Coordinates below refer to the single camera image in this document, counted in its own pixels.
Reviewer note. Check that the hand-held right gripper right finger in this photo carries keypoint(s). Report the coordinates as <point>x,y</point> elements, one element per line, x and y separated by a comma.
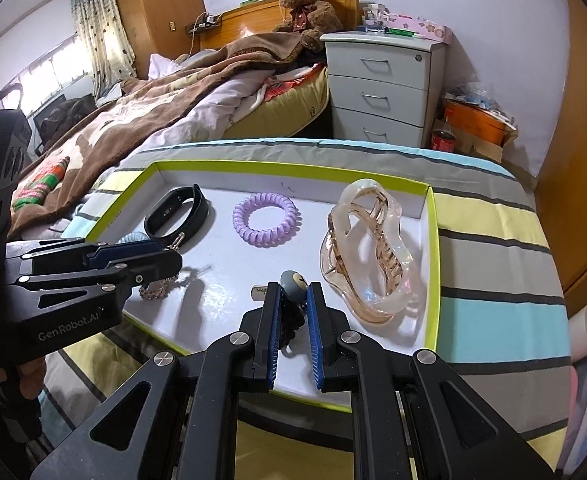
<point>316,335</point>

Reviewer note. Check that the wide wooden wardrobe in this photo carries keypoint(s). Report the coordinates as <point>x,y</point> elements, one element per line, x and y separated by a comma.
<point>583,135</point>

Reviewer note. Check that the orange box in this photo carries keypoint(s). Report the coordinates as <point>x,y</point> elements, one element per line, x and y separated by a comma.
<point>473,120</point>

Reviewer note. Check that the clear hair claw clip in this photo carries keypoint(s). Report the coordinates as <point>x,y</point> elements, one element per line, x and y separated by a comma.
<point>331,255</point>

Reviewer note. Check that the pink flowered box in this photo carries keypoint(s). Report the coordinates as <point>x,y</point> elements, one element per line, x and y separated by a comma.
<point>423,27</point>

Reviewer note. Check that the clear glass jar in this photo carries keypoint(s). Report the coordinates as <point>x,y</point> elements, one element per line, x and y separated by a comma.
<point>373,17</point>

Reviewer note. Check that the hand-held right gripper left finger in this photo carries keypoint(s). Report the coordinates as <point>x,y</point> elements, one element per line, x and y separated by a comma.
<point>272,335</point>

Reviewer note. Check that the dotted curtain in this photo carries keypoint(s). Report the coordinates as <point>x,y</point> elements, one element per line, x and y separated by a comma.
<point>103,35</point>

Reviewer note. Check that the narrow wooden wardrobe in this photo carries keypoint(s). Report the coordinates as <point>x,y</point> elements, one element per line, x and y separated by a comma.
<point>158,5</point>

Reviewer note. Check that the brown blanket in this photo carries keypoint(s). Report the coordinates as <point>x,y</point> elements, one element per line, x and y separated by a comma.
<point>148,110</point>

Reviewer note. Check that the red soda bottle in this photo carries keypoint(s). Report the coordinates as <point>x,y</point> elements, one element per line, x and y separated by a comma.
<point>443,140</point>

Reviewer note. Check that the green cardboard box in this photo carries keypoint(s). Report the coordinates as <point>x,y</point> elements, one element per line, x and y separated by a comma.
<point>233,265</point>

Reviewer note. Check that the white nightstand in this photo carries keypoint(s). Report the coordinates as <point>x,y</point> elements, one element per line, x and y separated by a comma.
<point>373,85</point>

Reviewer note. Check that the person's left hand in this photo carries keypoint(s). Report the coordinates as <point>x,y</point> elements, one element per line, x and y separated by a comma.
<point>32,377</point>

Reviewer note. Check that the black monitor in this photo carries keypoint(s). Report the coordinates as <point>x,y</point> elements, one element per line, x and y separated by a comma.
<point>48,115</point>

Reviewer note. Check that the window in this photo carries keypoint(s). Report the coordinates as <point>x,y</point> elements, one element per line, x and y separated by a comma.
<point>48,67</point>

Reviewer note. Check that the striped tablecloth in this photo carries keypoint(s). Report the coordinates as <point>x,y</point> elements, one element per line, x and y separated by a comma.
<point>498,270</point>

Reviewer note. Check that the wooden headboard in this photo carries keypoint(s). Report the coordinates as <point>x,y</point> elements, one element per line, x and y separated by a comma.
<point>243,22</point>

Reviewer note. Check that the yellow mattress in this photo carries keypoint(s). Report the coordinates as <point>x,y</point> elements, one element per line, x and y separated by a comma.
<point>283,115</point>

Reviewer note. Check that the power strip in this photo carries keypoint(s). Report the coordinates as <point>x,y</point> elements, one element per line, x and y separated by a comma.
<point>206,22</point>

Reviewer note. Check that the green pen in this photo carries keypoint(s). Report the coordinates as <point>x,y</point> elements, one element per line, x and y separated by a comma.
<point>401,33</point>

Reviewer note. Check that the brown teddy bear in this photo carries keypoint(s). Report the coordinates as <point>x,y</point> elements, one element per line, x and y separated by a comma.
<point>308,10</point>

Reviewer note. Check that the black fitness band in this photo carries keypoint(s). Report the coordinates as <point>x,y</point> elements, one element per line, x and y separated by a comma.
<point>199,210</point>

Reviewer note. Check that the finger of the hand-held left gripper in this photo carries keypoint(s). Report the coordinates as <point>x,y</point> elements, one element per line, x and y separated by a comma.
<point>123,251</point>
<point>153,265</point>

